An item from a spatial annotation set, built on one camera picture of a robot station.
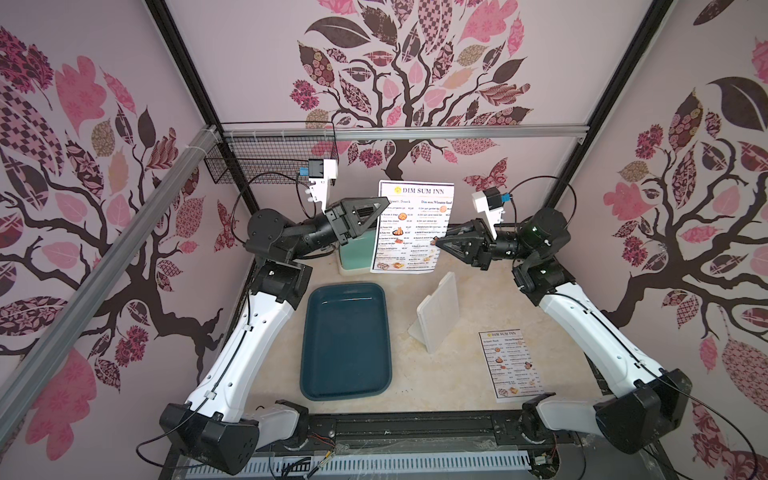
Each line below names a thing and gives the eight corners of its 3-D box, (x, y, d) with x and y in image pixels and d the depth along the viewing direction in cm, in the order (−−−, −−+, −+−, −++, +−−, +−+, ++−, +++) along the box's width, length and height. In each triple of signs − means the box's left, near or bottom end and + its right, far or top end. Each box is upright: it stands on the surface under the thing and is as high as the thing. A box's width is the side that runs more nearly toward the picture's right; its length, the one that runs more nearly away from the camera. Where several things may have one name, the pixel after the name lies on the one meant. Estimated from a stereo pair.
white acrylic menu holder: (409, 340, 91) (413, 309, 76) (440, 306, 99) (449, 271, 83) (430, 358, 88) (439, 329, 72) (460, 321, 95) (474, 287, 80)
